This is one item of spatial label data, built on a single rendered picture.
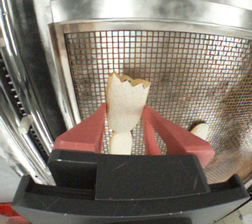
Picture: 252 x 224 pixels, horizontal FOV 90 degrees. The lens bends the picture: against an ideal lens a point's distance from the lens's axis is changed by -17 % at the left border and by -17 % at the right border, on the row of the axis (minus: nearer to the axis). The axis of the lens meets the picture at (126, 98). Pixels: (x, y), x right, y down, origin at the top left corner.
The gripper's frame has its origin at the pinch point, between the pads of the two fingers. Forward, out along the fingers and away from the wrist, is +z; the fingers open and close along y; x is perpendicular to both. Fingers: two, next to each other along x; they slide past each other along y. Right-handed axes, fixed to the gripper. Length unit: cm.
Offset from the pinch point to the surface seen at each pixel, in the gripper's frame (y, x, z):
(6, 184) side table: 33, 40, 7
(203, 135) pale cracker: -14.1, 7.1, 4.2
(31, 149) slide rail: 16.7, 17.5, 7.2
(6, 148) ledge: 20.9, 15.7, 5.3
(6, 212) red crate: 39, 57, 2
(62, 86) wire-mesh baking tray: 7.0, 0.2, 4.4
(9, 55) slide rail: 15.6, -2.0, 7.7
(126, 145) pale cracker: -1.7, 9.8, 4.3
